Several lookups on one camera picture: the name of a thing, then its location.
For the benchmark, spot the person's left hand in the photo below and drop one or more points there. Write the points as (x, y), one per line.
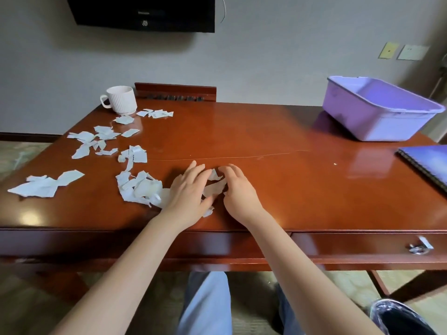
(188, 198)

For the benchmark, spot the person's right hand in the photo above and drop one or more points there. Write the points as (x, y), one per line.
(241, 197)

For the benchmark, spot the white paper scraps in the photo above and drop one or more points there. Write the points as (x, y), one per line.
(136, 188)

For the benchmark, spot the purple plastic basket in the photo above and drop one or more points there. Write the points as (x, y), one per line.
(377, 115)

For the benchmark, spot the purple spiral notebook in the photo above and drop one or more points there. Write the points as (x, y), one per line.
(427, 162)

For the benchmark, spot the small round trash bin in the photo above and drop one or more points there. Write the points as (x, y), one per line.
(398, 317)

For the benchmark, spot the person's left forearm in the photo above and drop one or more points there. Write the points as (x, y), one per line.
(115, 279)

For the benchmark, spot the person's right forearm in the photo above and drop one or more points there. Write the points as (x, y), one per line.
(314, 279)

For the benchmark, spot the brown wooden desk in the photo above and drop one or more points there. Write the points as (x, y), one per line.
(297, 177)

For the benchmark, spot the person's blue jeans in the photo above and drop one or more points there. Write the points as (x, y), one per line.
(206, 303)

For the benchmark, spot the clear plastic bin liner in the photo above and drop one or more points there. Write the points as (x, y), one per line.
(380, 307)

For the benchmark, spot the black wall television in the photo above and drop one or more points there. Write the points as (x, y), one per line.
(139, 12)

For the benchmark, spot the yellow wall plate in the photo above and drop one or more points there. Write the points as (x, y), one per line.
(388, 50)

